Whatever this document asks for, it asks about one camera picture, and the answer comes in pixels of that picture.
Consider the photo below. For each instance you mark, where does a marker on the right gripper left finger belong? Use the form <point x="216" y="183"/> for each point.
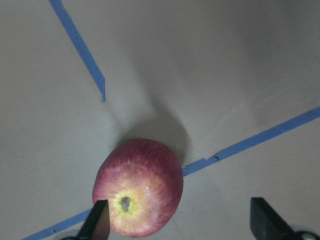
<point x="97" y="224"/>

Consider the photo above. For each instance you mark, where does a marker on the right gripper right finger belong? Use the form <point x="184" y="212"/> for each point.
<point x="266" y="223"/>

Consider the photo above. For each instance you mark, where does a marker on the red yellow apple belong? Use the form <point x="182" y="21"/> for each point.
<point x="142" y="180"/>

